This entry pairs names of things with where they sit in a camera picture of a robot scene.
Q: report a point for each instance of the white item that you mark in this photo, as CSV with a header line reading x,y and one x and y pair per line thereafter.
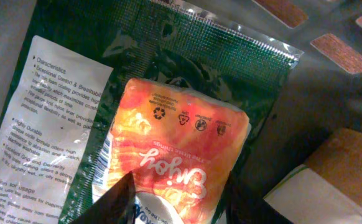
x,y
303,196

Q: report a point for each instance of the green glove package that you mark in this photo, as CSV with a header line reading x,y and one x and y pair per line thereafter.
x,y
74,64

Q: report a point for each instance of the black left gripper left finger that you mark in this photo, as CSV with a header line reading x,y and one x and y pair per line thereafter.
x,y
116,206

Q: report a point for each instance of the orange tissue pack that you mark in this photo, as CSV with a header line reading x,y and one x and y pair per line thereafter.
x,y
180,145

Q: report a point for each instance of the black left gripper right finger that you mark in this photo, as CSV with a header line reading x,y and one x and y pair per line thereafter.
x,y
243,206

